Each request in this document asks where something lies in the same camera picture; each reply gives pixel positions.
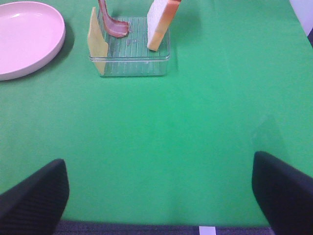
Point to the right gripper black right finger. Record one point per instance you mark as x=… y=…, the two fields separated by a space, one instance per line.
x=284 y=195

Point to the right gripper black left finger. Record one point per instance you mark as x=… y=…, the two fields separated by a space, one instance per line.
x=35 y=205

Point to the bacon strip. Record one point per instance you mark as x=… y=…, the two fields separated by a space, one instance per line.
x=115 y=28

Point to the green tablecloth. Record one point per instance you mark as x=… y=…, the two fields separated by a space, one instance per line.
x=175 y=149

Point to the yellow cheese slice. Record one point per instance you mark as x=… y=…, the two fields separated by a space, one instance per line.
x=98 y=47

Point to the pink round plate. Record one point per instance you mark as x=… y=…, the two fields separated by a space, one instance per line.
x=31 y=34

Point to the right clear plastic tray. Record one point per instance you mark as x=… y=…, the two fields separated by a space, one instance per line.
x=129 y=56

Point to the right bread slice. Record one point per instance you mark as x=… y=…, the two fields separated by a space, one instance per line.
x=159 y=18

